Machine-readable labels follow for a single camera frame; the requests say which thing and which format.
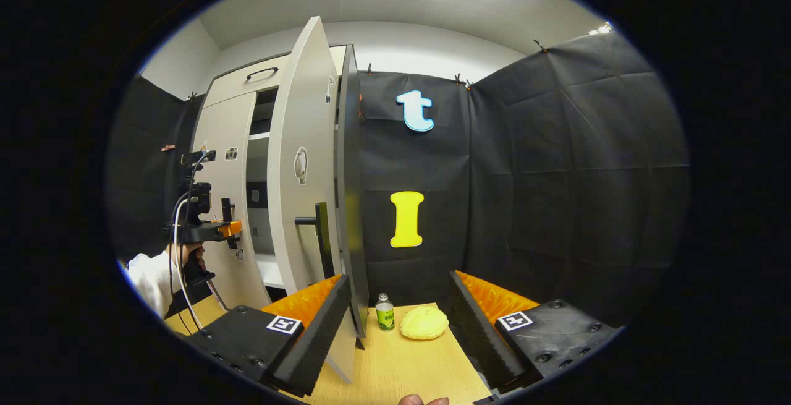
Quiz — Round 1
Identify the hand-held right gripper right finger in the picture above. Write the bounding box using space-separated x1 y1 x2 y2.
448 270 622 393

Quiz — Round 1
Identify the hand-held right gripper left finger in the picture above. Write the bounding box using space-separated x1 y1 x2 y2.
182 274 353 397

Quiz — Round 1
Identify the black door handle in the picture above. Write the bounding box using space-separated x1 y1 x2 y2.
221 198 239 250
295 202 334 279

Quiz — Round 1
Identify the beige cabinet door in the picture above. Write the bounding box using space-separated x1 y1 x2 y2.
267 17 359 384
193 92 273 310

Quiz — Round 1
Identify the beige double-door shoe cabinet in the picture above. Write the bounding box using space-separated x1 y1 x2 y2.
188 17 370 384

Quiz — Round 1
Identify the beige cabinet drawer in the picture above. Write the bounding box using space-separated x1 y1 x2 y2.
203 45 347 109

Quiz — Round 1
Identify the yellow shell-shaped bread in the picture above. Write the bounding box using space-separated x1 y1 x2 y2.
400 305 450 341

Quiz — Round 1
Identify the green label glass bottle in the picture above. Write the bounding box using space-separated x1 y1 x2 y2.
376 293 396 331

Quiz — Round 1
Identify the black backdrop cloth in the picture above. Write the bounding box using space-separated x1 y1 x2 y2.
105 31 690 331

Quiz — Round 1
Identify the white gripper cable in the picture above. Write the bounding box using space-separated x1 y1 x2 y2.
170 194 205 331

